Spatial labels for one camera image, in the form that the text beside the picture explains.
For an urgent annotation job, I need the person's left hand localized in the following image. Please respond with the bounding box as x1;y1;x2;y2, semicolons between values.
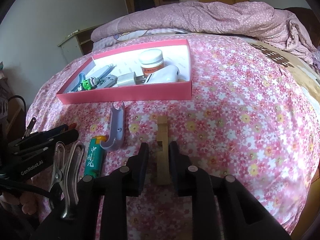
1;192;37;215

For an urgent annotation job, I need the green black figure keychain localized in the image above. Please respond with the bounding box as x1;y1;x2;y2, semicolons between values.
77;77;100;91

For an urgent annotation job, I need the red candy wrapper charm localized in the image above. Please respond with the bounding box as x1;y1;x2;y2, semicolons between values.
68;123;76;129

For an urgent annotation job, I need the lavender plastic holder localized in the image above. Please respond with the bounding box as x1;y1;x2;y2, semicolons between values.
100;101;125;152

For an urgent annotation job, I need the white lid orange jar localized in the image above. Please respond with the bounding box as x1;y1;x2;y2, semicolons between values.
139;49;164;77

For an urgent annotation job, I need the white usb wall charger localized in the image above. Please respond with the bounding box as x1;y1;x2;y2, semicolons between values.
116;72;146;87

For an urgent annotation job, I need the white bedside cabinet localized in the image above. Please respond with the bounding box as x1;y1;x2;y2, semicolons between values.
57;25;100;63

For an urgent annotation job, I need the pink shallow cardboard box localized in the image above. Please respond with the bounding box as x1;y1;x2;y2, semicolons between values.
56;39;192;105

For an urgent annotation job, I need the cartoon print pillow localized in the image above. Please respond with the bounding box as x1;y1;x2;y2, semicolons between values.
92;28;189;52

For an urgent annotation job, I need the blue grey oval device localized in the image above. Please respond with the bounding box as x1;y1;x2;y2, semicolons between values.
86;64;116;79

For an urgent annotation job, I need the wooden phone stand block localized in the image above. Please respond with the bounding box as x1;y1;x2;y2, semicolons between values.
157;115;171;185

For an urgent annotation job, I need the black cable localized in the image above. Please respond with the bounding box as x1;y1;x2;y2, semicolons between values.
7;95;28;116

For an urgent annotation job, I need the pink floral bed sheet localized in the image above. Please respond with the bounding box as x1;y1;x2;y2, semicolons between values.
26;33;320;240

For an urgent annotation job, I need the metal spring clamp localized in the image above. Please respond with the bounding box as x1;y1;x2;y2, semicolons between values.
49;141;85;219

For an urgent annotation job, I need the grey lego-like plate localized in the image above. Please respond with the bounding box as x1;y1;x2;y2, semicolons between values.
96;74;117;89

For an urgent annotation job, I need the pink quilted duvet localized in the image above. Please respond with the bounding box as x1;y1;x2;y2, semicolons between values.
91;2;317;64

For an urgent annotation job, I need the green lighter with characters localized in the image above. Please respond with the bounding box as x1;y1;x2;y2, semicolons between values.
84;135;107;178

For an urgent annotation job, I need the white earbuds charging case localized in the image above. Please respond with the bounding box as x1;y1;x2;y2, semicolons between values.
144;65;180;85

